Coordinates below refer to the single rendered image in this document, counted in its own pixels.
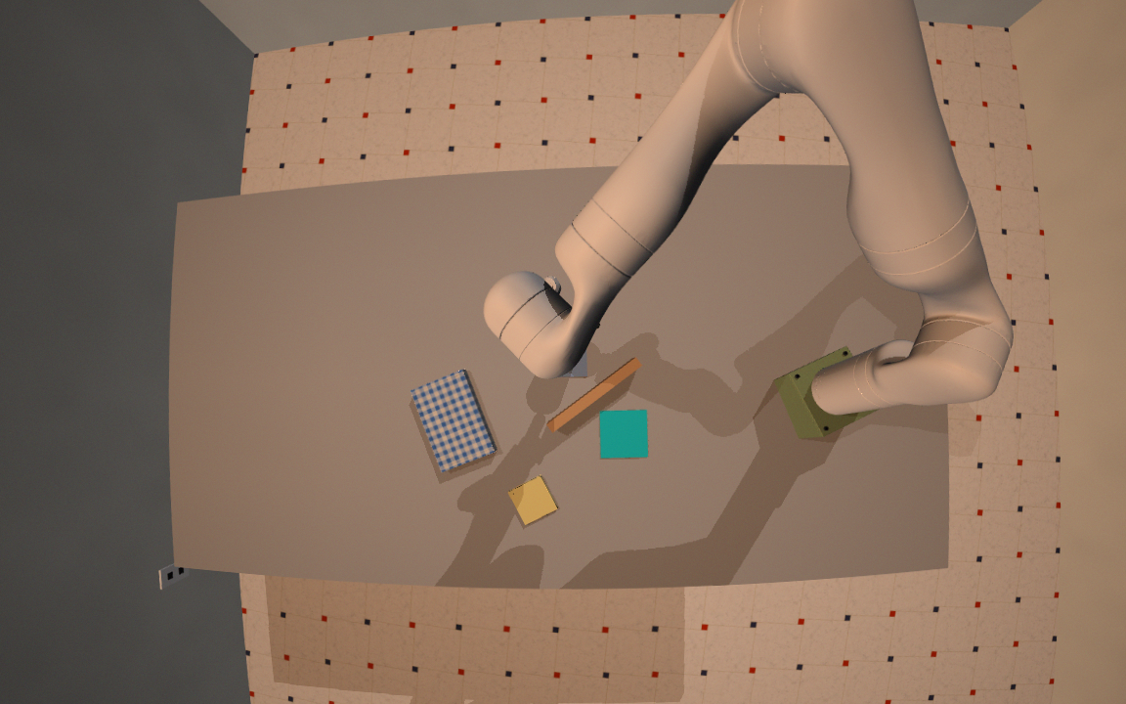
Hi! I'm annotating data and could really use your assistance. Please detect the yellow square pad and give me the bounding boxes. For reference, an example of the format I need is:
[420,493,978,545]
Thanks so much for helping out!
[508,476,558,524]

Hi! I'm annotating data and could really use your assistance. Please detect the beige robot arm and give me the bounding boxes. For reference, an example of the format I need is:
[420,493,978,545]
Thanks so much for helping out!
[484,0,1015,415]

